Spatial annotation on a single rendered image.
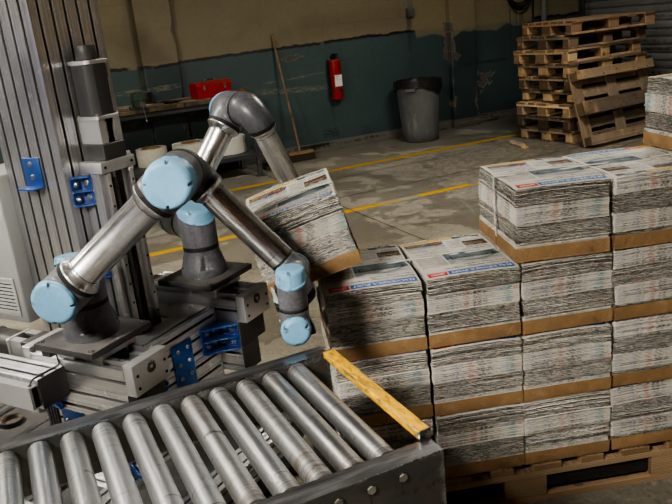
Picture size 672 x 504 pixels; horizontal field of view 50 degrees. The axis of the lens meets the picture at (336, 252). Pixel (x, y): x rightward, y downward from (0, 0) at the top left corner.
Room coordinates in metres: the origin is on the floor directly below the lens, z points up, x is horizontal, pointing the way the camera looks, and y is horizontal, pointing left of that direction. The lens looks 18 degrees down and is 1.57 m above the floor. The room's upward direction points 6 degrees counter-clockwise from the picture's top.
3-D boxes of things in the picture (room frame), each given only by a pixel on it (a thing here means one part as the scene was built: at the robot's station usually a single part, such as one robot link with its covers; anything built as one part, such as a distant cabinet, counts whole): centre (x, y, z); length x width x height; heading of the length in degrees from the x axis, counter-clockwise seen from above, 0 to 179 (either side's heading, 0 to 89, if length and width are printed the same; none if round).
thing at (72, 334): (1.86, 0.69, 0.87); 0.15 x 0.15 x 0.10
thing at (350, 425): (1.37, 0.03, 0.77); 0.47 x 0.05 x 0.05; 24
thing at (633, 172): (2.23, -0.94, 0.95); 0.38 x 0.29 x 0.23; 6
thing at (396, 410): (1.40, -0.05, 0.81); 0.43 x 0.03 x 0.02; 24
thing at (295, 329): (1.70, 0.12, 0.85); 0.11 x 0.08 x 0.09; 3
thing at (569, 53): (8.50, -3.04, 0.65); 1.33 x 0.94 x 1.30; 118
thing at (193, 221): (2.30, 0.44, 0.98); 0.13 x 0.12 x 0.14; 36
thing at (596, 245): (2.20, -0.65, 0.86); 0.38 x 0.29 x 0.04; 4
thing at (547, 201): (2.21, -0.65, 0.95); 0.38 x 0.29 x 0.23; 4
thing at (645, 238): (2.23, -0.95, 0.86); 0.38 x 0.29 x 0.04; 6
